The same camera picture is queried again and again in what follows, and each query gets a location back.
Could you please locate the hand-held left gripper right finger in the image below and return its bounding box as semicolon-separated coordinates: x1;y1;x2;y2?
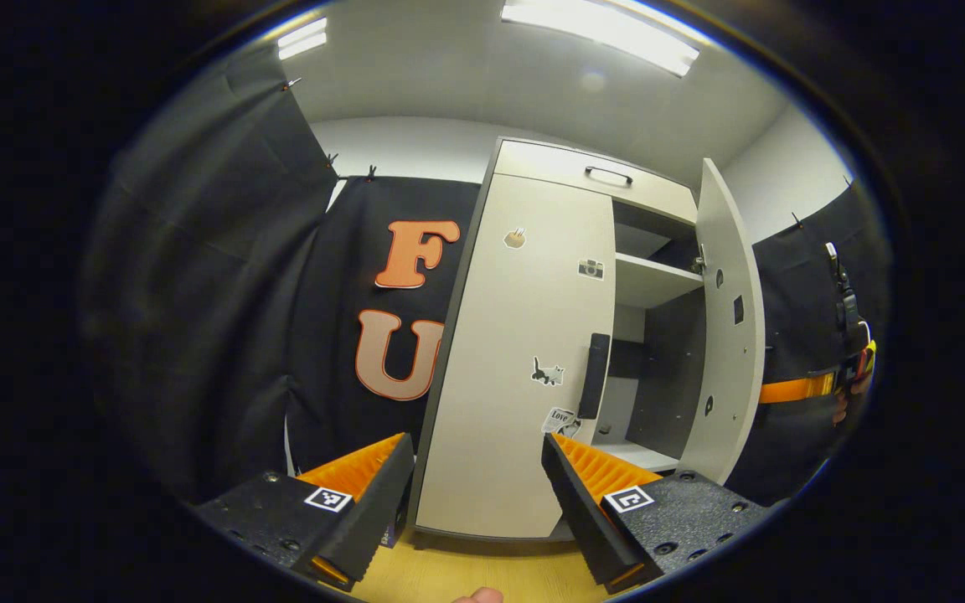
541;432;774;595

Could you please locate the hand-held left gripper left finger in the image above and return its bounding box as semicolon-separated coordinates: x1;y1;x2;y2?
194;431;416;593

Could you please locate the cabinet door with headphone sticker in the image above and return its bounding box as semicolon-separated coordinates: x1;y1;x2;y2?
679;157;766;487

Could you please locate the beige double-door shoe cabinet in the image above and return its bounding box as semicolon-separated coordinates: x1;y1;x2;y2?
405;137;705;545

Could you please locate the black door handle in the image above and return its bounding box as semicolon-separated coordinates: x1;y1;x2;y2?
577;332;612;420

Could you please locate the cabinet door with camera sticker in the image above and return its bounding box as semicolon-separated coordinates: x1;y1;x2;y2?
415;173;617;541

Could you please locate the white cabinet shelf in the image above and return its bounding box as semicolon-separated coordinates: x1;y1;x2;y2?
614;251;705;309
591;441;682;475

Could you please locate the black backdrop cloth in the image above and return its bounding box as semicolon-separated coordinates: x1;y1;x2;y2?
80;46;894;508

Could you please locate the wide ceiling light panel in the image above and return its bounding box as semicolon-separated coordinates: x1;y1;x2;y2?
499;0;701;78

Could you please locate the narrow ceiling light strip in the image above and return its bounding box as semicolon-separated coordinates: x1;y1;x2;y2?
276;17;329;61

